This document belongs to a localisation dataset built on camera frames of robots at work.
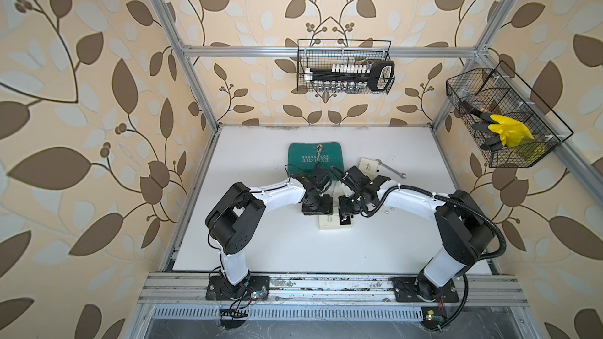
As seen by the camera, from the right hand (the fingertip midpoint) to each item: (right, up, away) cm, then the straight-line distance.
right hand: (341, 210), depth 89 cm
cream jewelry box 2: (+14, +16, +13) cm, 24 cm away
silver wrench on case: (-8, +24, +14) cm, 29 cm away
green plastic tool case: (-16, +20, +14) cm, 29 cm away
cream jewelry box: (-4, -4, -3) cm, 6 cm away
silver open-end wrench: (+29, +12, +13) cm, 34 cm away
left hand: (-6, +1, -1) cm, 6 cm away
